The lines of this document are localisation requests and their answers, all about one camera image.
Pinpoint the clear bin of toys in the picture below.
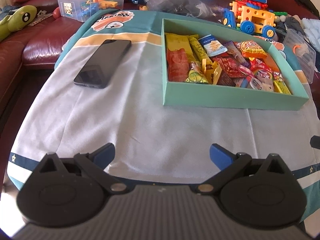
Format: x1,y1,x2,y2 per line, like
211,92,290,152
57,0,124,22

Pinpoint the yellow blue toy vehicle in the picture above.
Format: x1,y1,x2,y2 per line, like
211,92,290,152
222,0,287,40

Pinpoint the pink white candy packet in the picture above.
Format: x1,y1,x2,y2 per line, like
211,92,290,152
234,64,254,88

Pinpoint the yellow cheese stick packet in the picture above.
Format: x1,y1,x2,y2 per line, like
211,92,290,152
188,35,212,64

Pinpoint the rainbow red candy bag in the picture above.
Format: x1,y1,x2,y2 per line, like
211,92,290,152
249,57,273,80

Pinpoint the green plush toy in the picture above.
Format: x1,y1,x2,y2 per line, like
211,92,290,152
0,5,37,41

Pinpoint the orange wafer snack packet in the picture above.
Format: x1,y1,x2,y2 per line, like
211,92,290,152
263,53,280,73

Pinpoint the orange translucent candy packet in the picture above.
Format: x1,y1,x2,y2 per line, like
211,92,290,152
201,59,222,85

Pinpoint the small yellow candy packet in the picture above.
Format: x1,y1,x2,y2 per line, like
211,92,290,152
273,80,291,95

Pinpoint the dark red candy bag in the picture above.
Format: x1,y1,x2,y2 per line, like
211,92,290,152
210,56,243,78

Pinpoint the blue white cracker packet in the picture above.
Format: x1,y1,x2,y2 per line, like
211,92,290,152
198,34,227,57

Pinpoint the yellow snack packet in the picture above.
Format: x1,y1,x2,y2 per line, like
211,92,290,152
165,33,196,63

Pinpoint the light blue down jacket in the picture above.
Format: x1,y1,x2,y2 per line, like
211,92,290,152
302,18,320,50

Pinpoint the clear packet nougat bar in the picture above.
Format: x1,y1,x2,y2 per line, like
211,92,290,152
259,77,274,92

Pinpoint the dark clothes plastic bag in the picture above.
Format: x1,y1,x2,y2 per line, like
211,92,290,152
146,0,216,18

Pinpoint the orange red chips bag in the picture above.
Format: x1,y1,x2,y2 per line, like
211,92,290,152
235,40,267,59

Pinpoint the red foil snack packet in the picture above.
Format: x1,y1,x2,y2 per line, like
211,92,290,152
166,48,189,82

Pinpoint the teal cardboard box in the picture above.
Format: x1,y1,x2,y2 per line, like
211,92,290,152
161,18,309,111

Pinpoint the round jelly cup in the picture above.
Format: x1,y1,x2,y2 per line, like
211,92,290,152
247,76,264,90

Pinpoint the dark red gold packet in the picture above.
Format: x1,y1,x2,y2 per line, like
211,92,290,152
215,71,236,87

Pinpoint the dark red leather sofa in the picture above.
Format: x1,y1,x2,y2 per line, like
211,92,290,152
1,0,316,117

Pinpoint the clear plastic lid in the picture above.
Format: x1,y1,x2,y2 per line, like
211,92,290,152
283,29,316,84

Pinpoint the black smartphone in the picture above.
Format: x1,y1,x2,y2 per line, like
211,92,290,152
73,40,131,89

